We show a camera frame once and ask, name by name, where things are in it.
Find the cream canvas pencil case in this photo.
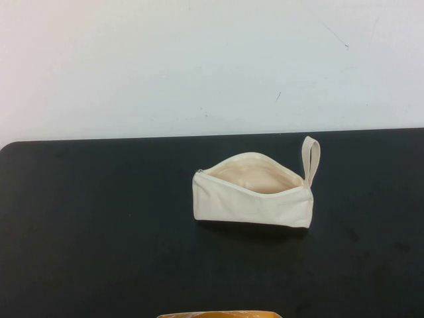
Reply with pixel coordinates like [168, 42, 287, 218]
[191, 135, 321, 230]

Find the yellow-orange curved object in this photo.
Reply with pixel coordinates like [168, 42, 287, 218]
[156, 310, 281, 318]

